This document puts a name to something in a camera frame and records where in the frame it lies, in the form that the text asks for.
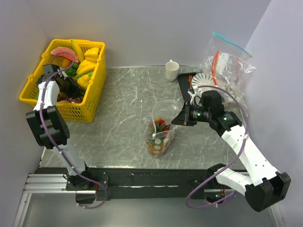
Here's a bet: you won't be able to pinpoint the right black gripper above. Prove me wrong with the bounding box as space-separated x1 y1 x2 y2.
172 101 212 126

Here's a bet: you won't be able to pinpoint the orange toy peach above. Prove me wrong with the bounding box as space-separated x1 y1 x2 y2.
62 59 73 69

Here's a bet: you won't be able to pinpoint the clear zip bag orange seal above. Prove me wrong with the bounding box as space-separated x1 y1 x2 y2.
201 51 255 114

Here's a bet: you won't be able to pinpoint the white ceramic mug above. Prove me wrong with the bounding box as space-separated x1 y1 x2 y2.
165 60 179 82

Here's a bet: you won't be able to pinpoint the green toy grapes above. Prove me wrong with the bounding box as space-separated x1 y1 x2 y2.
73 74 82 81

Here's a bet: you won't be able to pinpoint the yellow plastic basket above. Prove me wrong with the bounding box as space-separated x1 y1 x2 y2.
19 39 107 122

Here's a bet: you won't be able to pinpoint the yellow toy bell pepper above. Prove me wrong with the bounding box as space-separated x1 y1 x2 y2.
84 47 100 63

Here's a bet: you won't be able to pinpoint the striped white plate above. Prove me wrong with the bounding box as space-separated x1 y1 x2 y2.
191 72 215 93

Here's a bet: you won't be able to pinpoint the polka dot zip bag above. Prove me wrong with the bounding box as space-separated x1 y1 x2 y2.
145 100 179 158

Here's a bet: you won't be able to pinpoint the toy watermelon slice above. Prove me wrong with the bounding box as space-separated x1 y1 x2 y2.
50 46 79 63

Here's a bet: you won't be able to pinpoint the clear zip bag blue seal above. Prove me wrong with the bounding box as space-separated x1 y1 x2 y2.
202 33 256 79

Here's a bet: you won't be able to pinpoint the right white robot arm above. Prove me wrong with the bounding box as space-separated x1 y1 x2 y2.
172 87 291 212

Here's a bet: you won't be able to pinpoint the yellow toy lemon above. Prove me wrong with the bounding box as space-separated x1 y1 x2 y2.
77 74 91 89

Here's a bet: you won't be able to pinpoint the black plastic tray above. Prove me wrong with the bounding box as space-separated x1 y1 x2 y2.
177 72 197 102

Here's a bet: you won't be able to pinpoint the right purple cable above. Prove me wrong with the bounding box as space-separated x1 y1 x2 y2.
185 85 250 209

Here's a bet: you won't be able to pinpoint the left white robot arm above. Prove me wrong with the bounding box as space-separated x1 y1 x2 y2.
26 64 94 190

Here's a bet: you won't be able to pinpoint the red toy strawberries bunch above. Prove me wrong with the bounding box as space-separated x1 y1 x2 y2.
146 118 171 138

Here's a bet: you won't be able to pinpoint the green toy bell pepper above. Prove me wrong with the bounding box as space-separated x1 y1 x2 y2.
64 63 79 77

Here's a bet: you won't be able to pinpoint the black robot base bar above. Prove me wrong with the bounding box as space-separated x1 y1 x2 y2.
65 167 235 201

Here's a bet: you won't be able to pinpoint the yellow toy banana bunch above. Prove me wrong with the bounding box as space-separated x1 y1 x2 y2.
76 60 97 76

